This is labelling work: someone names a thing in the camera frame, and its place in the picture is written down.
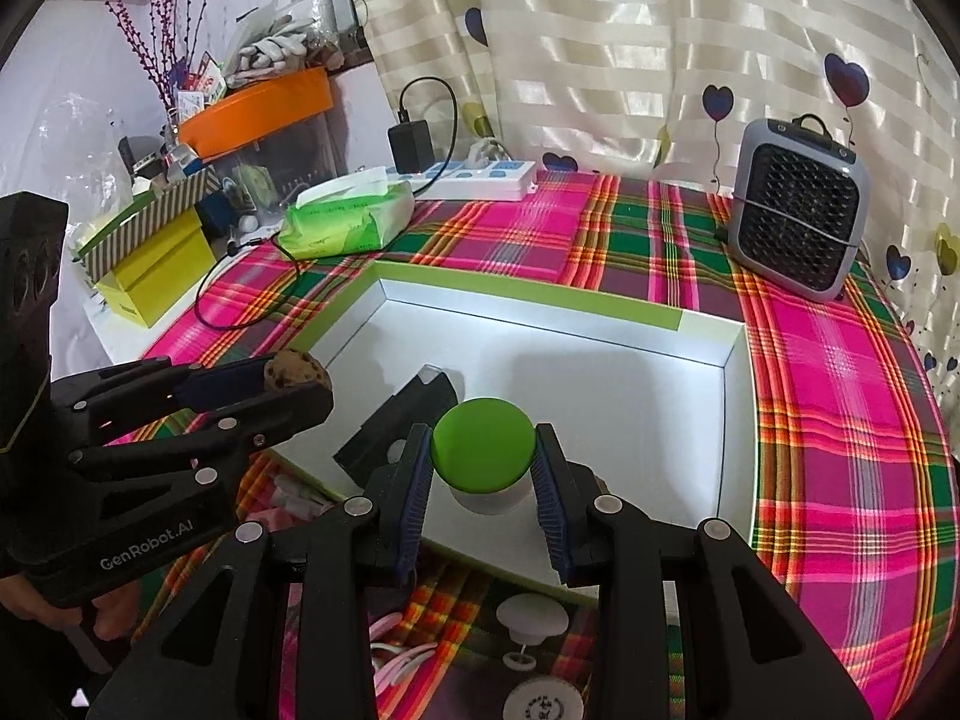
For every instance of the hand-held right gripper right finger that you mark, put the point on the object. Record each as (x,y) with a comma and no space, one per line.
(551,510)

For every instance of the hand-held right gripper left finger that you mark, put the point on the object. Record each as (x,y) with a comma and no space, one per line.
(411,495)

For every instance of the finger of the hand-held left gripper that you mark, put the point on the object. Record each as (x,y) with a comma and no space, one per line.
(217,384)
(285,409)

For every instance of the brown walnut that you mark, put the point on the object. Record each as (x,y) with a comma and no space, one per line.
(298,371)

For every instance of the black block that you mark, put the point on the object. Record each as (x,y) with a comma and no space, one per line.
(397,420)

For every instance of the white mushroom-shaped knob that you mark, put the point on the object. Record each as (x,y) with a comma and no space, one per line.
(531,611)

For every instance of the white and green cardboard box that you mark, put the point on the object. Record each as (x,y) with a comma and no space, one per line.
(600,405)

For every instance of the white round printed device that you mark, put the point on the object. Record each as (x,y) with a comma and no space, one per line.
(544,701)

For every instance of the person's left hand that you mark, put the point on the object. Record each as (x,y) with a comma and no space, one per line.
(112,615)

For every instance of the yellow box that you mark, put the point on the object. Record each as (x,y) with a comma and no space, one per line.
(154,270)

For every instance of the dark blue small box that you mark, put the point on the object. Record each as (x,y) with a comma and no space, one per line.
(214,210)

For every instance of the striped cardboard box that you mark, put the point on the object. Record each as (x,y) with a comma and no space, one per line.
(142,217)

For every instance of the green tissue pack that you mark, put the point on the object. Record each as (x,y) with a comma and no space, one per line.
(352,221)

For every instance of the clear plastic container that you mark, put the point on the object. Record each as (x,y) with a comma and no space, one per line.
(300,150)

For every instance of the clear plastic bag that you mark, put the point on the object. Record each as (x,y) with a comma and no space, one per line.
(82,142)

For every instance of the orange lidded clear bin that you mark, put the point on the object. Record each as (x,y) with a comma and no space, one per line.
(255,109)

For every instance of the pink plaid tablecloth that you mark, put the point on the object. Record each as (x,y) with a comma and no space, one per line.
(825,427)

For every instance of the black charger adapter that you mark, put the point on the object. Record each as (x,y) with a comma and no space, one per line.
(409,142)

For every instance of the white power strip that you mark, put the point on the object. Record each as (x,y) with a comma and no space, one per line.
(480,180)

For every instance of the colourful paper packets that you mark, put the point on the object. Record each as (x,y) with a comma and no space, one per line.
(199,82)

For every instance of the white plug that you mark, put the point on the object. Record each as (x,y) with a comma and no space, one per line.
(484,150)

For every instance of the white work gloves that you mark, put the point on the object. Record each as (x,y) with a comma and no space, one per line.
(274,45)

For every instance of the purple dried branches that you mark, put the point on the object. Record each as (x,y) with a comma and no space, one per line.
(161,30)

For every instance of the grey space heater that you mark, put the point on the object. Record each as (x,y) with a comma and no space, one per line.
(795,210)

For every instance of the striped heart print curtain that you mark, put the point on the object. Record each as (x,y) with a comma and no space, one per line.
(637,52)

